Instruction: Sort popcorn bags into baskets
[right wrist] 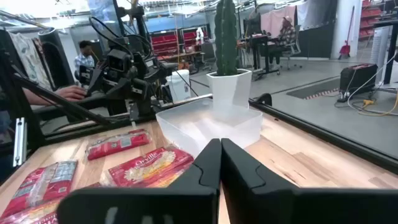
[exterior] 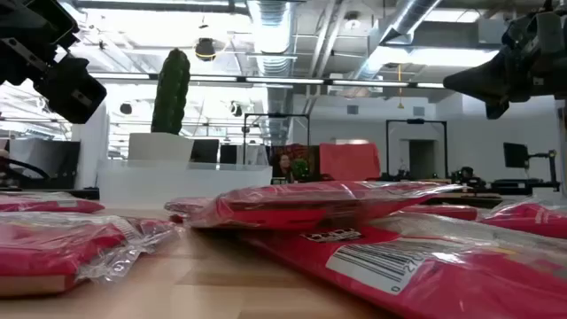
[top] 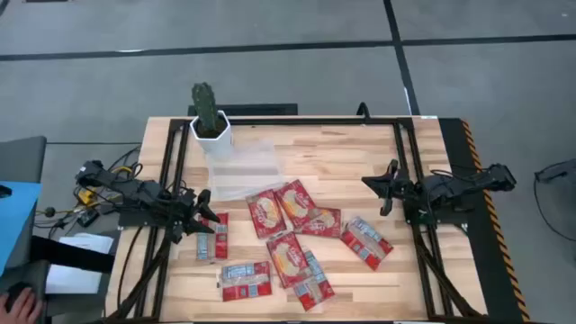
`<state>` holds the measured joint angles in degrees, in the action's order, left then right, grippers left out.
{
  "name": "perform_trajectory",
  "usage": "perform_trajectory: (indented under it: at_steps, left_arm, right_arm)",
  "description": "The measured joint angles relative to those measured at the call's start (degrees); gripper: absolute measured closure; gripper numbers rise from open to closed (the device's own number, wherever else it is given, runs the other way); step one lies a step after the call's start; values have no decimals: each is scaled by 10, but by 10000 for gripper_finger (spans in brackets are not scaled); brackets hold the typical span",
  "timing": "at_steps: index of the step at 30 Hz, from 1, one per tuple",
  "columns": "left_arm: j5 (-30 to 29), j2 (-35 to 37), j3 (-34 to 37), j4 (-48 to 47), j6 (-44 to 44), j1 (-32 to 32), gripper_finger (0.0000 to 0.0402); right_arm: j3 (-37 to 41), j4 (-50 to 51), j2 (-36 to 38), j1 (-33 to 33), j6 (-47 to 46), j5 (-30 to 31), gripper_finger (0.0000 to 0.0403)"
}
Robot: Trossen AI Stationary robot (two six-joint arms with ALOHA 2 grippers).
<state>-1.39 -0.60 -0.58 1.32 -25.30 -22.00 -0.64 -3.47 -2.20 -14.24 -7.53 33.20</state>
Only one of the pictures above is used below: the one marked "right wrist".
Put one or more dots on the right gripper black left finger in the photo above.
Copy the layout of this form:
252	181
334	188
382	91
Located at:
186	205

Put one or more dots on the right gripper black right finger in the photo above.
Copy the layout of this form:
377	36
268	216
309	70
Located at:
280	208

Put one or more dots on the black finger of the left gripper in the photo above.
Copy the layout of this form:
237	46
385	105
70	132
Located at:
85	74
98	81

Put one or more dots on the person's forearm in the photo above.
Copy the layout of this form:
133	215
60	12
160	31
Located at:
40	98

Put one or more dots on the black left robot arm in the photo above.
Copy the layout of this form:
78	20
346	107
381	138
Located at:
141	93

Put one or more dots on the person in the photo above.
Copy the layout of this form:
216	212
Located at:
286	34
84	59

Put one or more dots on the person's hand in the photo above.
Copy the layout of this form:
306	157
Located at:
71	92

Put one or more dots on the red bin shelf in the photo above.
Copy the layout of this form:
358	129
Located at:
164	43

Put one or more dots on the white bucket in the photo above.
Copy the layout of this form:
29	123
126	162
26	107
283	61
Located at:
178	87

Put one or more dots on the patterned cloth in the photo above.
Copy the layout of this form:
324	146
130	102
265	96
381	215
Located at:
28	56

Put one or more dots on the clear plastic basket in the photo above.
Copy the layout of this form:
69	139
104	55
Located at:
199	124

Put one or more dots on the green cactus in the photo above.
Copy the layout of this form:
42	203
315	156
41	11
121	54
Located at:
225	37

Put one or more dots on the black clamp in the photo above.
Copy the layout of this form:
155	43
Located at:
268	98

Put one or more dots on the dark rectangular floor mat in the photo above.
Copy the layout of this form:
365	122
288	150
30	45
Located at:
311	90

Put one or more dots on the power strip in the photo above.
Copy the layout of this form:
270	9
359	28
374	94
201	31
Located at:
342	98

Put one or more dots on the black desk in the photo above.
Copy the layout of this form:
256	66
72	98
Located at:
264	56

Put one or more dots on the black equipment case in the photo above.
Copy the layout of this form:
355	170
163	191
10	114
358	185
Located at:
357	79

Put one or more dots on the pink hanging cloth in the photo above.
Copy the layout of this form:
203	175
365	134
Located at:
272	20

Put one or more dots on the office chair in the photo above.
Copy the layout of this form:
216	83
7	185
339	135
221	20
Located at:
293	49

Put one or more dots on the red broom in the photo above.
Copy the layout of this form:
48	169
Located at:
344	49

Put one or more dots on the white tower appliance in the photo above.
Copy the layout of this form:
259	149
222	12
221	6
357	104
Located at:
379	53

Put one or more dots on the black aluminium table frame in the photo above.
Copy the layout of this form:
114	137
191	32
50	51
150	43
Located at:
311	130

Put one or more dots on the silver aluminium bracket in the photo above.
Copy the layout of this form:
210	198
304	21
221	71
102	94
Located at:
19	143

